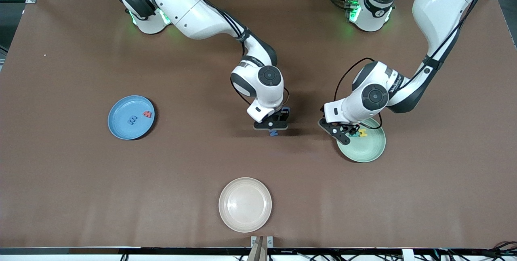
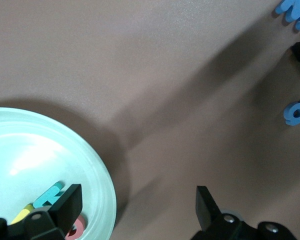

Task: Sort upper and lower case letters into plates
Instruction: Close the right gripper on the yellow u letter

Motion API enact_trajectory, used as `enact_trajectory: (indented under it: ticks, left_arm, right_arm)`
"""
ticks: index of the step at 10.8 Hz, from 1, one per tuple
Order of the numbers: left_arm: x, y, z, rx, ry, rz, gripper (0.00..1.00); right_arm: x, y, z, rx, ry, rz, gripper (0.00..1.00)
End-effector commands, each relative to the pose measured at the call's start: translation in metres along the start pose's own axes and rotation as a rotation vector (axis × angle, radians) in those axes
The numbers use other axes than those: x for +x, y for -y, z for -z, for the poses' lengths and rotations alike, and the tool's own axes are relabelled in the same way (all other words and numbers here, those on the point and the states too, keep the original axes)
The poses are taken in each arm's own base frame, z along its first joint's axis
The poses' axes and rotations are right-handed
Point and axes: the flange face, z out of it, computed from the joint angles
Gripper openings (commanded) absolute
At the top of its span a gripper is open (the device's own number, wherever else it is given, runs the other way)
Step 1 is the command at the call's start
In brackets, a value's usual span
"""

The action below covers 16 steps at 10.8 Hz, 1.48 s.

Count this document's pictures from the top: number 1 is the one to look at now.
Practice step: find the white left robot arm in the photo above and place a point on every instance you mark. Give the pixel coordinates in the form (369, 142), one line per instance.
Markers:
(440, 6)

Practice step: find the blue plate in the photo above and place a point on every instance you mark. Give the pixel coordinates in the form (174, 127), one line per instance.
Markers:
(125, 125)

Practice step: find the metal table edge bracket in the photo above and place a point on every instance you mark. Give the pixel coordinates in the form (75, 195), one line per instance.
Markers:
(261, 243)

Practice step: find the yellow foam letter H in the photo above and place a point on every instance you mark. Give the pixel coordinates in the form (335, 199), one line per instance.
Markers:
(363, 133)

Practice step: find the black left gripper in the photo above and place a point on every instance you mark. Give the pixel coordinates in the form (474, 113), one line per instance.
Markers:
(355, 128)

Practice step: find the light green plate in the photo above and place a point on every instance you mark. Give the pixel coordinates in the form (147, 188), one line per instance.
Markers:
(365, 150)

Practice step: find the beige plate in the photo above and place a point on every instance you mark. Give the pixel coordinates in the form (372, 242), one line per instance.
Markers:
(245, 205)

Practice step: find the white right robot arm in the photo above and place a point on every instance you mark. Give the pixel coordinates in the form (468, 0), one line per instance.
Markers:
(194, 10)

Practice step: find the blue foam letter E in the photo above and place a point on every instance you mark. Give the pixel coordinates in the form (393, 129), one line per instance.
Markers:
(132, 120)

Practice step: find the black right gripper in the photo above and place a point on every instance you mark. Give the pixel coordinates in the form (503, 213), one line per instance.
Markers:
(282, 116)

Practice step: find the red foam letter w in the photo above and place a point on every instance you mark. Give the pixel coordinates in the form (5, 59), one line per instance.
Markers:
(147, 114)

